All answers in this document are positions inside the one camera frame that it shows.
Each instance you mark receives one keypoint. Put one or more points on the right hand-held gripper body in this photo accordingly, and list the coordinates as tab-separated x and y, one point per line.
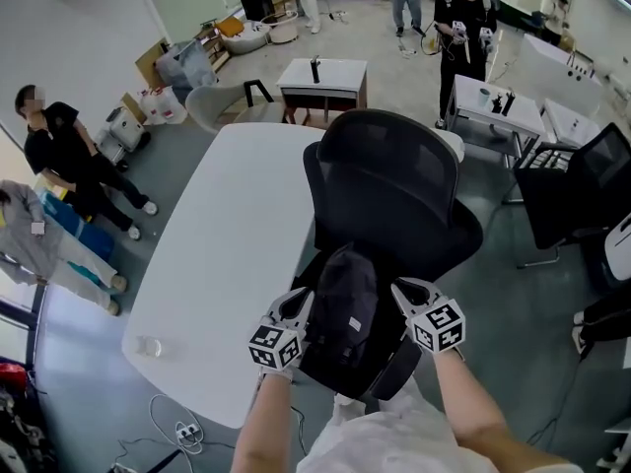
439	325

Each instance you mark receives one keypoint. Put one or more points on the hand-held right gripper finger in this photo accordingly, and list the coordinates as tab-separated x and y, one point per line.
400	299
428	290

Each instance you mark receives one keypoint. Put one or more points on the white wheeled appliance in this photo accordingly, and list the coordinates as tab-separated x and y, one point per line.
123	131

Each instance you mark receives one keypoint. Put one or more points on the person's right forearm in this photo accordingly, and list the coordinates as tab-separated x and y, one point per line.
473	412

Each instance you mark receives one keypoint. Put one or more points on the wooden shelf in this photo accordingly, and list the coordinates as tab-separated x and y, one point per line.
214	47

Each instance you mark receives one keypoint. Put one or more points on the black mesh visitor chair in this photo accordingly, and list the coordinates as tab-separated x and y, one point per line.
567	200

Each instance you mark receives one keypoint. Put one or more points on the clear plastic cup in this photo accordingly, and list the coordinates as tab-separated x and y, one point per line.
149	347

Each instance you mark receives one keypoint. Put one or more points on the brown cardboard sheet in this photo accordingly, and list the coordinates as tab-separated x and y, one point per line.
148	64

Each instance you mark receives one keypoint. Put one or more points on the clear plastic bag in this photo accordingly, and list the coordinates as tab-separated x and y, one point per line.
189	64

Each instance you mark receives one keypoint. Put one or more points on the white metal-legged desk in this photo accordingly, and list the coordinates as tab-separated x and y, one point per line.
508	111

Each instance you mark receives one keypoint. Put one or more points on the white plastic jugs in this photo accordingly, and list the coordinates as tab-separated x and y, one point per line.
162	106

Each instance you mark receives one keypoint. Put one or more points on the person's white clothing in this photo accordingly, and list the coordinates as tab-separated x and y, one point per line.
389	436

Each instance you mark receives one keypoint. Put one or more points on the white counter unit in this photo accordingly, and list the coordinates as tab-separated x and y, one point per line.
547	64

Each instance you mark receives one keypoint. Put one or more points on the black fabric bag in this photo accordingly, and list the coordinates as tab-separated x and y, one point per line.
345	303

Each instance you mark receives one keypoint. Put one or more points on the black monitor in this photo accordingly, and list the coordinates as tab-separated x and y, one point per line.
255	2

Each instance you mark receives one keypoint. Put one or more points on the white side table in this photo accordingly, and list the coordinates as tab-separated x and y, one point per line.
340	74

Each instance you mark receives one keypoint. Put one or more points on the white oval table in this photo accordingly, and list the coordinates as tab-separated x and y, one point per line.
231	244

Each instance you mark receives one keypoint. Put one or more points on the white power strip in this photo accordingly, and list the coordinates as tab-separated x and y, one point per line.
188	429

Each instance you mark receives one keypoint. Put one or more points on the red bag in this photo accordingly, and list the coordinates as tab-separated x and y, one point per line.
11	376

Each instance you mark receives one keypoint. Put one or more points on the black mesh office chair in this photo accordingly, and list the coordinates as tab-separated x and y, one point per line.
389	185

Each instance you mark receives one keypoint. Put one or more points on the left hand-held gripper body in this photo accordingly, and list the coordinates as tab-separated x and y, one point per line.
273	345

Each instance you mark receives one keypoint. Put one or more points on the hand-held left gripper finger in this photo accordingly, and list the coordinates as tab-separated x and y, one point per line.
305	311
282	304

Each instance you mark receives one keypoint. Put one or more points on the tall black bottle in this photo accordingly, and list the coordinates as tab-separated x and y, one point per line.
508	103

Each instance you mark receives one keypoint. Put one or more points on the white chair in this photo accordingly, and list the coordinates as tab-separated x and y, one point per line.
620	249

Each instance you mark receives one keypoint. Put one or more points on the small black bottle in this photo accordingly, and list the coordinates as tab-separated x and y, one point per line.
497	104

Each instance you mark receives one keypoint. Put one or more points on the grey shell chair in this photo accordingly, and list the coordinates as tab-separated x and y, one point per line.
212	104

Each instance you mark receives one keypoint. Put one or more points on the small white table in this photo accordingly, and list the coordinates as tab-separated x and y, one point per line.
567	116

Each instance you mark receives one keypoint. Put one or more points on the person's left forearm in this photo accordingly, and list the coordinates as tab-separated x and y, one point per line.
263	422

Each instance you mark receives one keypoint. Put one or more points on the orange cushion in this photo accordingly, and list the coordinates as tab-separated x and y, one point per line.
230	26

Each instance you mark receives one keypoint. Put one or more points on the grey cup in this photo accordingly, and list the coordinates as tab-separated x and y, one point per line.
484	98

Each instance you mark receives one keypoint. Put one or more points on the white round tub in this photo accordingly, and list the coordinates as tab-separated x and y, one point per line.
246	40

